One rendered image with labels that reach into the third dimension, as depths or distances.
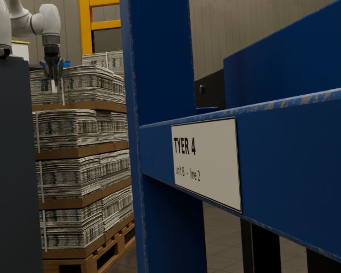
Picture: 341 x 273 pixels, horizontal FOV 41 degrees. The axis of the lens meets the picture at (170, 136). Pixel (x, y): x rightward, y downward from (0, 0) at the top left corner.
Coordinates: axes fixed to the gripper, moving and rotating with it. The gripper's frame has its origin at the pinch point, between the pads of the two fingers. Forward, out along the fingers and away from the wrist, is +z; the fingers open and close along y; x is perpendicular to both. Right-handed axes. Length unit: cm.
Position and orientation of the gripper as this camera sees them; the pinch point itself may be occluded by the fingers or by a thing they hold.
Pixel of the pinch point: (54, 86)
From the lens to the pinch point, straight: 240.0
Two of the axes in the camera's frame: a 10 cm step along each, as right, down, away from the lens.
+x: -1.7, 0.2, -9.9
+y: -9.8, 0.7, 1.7
